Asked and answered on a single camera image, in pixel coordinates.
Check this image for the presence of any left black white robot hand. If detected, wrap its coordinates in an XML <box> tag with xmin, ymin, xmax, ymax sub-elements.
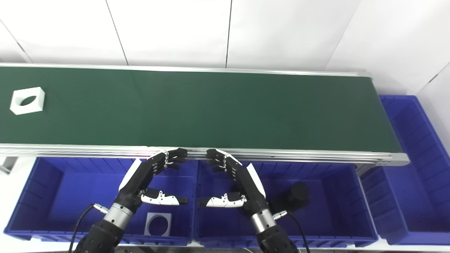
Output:
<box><xmin>114</xmin><ymin>148</ymin><xmax>189</xmax><ymax>212</ymax></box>

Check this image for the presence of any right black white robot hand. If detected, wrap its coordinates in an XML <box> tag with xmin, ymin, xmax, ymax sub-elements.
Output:
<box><xmin>199</xmin><ymin>148</ymin><xmax>270</xmax><ymax>217</ymax></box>

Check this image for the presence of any white square part round hole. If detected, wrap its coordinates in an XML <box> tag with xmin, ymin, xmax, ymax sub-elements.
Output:
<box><xmin>10</xmin><ymin>87</ymin><xmax>45</xmax><ymax>115</ymax></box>
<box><xmin>144</xmin><ymin>212</ymin><xmax>173</xmax><ymax>237</ymax></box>

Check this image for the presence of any black cylinder part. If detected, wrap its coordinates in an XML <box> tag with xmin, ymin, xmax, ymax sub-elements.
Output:
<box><xmin>269</xmin><ymin>182</ymin><xmax>311</xmax><ymax>213</ymax></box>

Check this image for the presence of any blue plastic bin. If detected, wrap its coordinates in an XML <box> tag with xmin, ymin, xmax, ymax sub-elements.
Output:
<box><xmin>193</xmin><ymin>160</ymin><xmax>379</xmax><ymax>248</ymax></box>
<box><xmin>360</xmin><ymin>95</ymin><xmax>450</xmax><ymax>246</ymax></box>
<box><xmin>4</xmin><ymin>157</ymin><xmax>198</xmax><ymax>246</ymax></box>

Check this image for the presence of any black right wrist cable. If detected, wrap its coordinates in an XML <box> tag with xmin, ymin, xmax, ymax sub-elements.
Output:
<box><xmin>273</xmin><ymin>210</ymin><xmax>312</xmax><ymax>253</ymax></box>

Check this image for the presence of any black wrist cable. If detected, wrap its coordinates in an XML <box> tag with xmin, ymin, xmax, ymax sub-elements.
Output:
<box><xmin>273</xmin><ymin>210</ymin><xmax>312</xmax><ymax>253</ymax></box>
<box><xmin>69</xmin><ymin>203</ymin><xmax>109</xmax><ymax>253</ymax></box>

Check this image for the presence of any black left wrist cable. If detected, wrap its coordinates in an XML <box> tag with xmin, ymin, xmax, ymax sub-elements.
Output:
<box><xmin>69</xmin><ymin>203</ymin><xmax>109</xmax><ymax>253</ymax></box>

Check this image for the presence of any green conveyor belt aluminium frame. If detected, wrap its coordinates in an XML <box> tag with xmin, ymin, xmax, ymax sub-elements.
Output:
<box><xmin>0</xmin><ymin>63</ymin><xmax>410</xmax><ymax>175</ymax></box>

